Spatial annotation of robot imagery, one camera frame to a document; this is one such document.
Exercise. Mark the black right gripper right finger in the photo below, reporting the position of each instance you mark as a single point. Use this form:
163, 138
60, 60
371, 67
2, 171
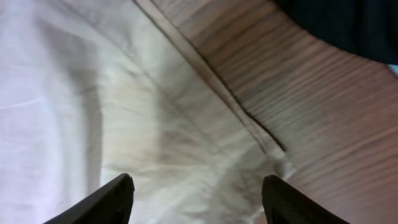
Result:
283, 204

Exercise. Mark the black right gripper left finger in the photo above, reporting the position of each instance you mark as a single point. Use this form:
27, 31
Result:
110, 204

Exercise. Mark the beige cotton shorts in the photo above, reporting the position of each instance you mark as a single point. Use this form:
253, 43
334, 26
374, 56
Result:
94, 89

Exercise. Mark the light blue shirt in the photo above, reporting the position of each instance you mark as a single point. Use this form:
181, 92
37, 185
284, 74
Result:
394, 69

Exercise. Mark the black garment pile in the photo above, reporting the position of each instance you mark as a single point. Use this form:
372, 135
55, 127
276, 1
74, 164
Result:
367, 28

